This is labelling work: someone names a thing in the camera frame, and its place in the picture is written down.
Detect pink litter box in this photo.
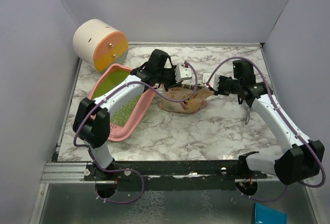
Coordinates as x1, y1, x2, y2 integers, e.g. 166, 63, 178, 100
88, 63, 155, 142

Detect metal litter scoop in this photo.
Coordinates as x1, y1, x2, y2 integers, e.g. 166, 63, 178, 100
244, 108, 251, 125

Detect blue plastic object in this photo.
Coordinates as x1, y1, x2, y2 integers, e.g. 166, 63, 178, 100
254, 203, 287, 224

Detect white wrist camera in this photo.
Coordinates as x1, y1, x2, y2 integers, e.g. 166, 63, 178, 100
202, 72, 220, 91
174, 65, 192, 83

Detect cream orange cylindrical container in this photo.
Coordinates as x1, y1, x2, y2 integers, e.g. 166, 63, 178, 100
73, 19, 129, 72

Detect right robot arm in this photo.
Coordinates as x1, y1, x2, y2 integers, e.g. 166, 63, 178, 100
205, 56, 326, 188

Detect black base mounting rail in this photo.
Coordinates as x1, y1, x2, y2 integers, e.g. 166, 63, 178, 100
84, 159, 267, 191

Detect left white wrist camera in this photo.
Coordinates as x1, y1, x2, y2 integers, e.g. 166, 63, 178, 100
174, 65, 192, 83

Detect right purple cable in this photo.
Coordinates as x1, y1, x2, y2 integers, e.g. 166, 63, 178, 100
206, 57, 326, 203

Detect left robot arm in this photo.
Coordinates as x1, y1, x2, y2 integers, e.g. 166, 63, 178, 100
73, 49, 177, 180

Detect beige cat litter bag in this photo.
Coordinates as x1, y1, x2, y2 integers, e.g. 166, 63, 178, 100
158, 84, 213, 114

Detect aluminium frame rail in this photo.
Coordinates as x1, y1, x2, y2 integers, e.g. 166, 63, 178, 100
41, 162, 87, 184

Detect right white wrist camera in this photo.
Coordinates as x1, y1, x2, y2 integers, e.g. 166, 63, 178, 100
202, 72, 220, 91

